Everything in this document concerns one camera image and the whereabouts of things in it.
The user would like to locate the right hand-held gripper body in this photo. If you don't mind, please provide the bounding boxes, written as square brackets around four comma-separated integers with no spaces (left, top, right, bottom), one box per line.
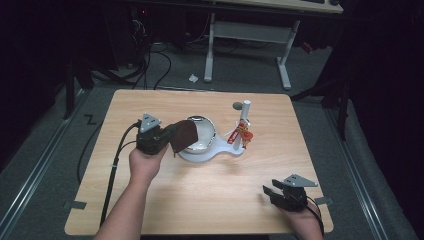
[268,173,320,213]

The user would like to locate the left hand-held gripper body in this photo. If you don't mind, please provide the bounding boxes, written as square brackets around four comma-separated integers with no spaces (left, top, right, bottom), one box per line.
[135,112,172,156]

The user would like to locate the dark brown pouch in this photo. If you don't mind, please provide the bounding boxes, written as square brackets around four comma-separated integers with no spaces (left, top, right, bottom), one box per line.
[169,119,200,158]

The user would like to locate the round metal dish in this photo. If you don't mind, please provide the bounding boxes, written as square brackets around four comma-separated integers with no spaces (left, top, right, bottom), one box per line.
[182,115,218,155]

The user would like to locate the white stand with post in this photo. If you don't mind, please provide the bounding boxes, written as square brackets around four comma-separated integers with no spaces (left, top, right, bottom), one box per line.
[177,99,252,164]

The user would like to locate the person's left hand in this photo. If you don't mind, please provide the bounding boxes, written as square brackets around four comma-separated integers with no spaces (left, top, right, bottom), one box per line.
[128,143,170,192]

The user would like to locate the person's right hand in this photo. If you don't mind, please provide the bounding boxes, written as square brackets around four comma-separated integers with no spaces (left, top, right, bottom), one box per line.
[279,201,325,240]

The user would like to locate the grey tape piece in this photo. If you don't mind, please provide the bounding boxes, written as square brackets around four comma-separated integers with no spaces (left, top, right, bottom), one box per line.
[314,196,335,206]
[61,199,88,211]

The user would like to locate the black metal stand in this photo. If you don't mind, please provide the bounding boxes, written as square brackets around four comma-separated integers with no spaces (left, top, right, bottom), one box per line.
[61,49,96,121]
[289,66,353,142]

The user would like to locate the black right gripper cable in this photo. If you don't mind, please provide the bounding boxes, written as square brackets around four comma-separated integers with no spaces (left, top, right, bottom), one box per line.
[305,195,326,238]

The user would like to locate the thick black gripper cable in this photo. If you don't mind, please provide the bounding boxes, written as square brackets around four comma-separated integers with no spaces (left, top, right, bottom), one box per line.
[99,120,142,228]

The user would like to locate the metal floor rail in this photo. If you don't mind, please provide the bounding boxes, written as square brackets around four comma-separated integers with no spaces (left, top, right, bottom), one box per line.
[324,108,391,240]
[0,89,88,239]

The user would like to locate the thin black cable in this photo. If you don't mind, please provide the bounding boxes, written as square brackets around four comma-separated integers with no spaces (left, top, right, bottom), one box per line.
[76,121,138,184]

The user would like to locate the bundle of black floor cables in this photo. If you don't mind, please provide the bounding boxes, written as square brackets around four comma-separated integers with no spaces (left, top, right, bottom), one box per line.
[89,13,173,91]

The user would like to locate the desk with white frame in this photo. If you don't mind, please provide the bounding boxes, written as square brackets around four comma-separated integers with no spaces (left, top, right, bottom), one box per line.
[146,0,344,92]

